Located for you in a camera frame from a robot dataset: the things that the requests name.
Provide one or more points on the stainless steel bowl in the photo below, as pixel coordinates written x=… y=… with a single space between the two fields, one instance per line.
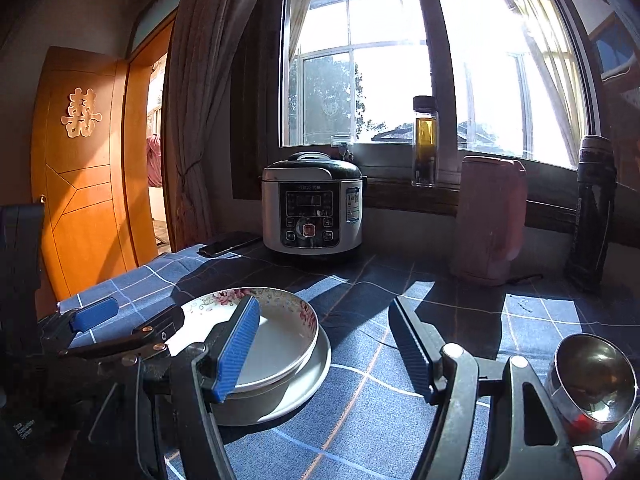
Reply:
x=595 y=375

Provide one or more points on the orange wooden door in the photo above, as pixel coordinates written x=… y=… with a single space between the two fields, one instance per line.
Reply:
x=85 y=210

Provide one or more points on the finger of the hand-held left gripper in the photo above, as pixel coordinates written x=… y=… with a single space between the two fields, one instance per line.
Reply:
x=95 y=314
x=160 y=327

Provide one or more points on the blue checked tablecloth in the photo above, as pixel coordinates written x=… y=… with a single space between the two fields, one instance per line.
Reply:
x=375 y=410

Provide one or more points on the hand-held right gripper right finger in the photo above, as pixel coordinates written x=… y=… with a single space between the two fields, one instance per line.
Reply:
x=415 y=355

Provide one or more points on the black phone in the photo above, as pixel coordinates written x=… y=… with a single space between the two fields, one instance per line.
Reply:
x=225 y=244

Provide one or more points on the pink floral rim plate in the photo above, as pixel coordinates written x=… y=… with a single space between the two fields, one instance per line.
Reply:
x=280 y=340

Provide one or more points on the window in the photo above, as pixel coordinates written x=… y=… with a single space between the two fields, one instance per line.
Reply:
x=390 y=85

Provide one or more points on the wooden window sill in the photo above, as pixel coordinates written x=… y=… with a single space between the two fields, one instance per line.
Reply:
x=410 y=200

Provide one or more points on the small glass jar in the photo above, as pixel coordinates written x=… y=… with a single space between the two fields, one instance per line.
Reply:
x=341 y=146

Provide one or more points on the silver black rice cooker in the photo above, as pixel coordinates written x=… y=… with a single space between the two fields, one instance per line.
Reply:
x=310 y=210

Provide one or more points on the plain white plate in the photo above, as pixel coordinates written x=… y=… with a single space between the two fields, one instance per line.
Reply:
x=300 y=390

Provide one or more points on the brown curtain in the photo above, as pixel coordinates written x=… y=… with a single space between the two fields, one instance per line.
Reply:
x=210 y=110

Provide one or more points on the pink kettle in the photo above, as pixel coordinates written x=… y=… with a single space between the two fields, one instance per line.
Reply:
x=487 y=220

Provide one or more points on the black thermos flask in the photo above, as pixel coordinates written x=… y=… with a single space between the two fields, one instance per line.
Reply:
x=592 y=220

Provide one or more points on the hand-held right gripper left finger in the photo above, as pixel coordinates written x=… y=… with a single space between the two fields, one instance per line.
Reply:
x=235 y=350

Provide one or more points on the paper cutout door decoration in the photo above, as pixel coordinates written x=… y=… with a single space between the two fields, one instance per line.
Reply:
x=81 y=112

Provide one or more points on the pink bowl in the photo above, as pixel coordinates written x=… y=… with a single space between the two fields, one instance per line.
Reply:
x=592 y=460

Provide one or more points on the glass tea bottle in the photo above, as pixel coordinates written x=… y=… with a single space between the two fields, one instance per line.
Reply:
x=425 y=145

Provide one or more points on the pink garment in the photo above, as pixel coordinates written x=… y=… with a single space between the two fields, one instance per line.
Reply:
x=154 y=160

